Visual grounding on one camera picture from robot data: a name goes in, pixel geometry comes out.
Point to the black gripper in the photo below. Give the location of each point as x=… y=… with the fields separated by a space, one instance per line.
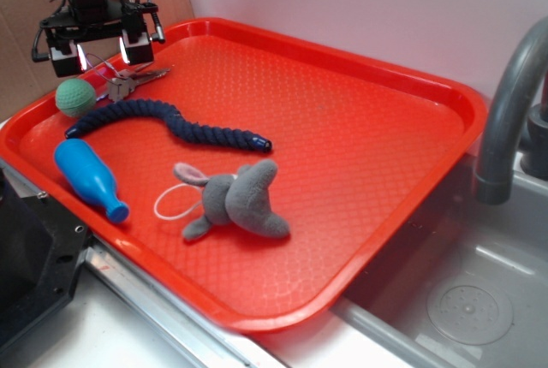
x=135 y=24

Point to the silver keys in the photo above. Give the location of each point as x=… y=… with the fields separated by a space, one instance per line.
x=117 y=84

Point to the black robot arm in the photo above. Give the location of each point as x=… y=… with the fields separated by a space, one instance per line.
x=134 y=24

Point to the green golf ball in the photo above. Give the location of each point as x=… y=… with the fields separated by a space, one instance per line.
x=75 y=97

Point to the brown cardboard panel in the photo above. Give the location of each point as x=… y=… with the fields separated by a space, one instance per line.
x=24 y=81

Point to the blue plastic bottle toy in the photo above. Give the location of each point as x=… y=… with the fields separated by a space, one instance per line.
x=90 y=177

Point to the red plastic tray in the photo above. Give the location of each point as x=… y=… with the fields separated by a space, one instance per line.
x=359 y=144

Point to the grey plush elephant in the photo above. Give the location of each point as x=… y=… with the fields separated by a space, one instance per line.
x=241 y=199

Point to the grey sink faucet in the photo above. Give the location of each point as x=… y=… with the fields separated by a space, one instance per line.
x=517 y=92

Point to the grey plastic sink basin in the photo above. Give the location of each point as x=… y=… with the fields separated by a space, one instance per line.
x=451 y=237

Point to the round sink drain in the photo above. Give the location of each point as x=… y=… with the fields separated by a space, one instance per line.
x=469 y=312

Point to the navy blue rope toy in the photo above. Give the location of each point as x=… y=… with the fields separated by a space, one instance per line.
x=171 y=117

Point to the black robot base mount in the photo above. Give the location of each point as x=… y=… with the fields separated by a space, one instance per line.
x=43 y=245

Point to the silver metal rail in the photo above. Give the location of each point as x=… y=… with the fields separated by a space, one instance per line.
x=121 y=318

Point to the dark faucet handle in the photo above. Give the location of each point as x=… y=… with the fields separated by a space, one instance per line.
x=534 y=139

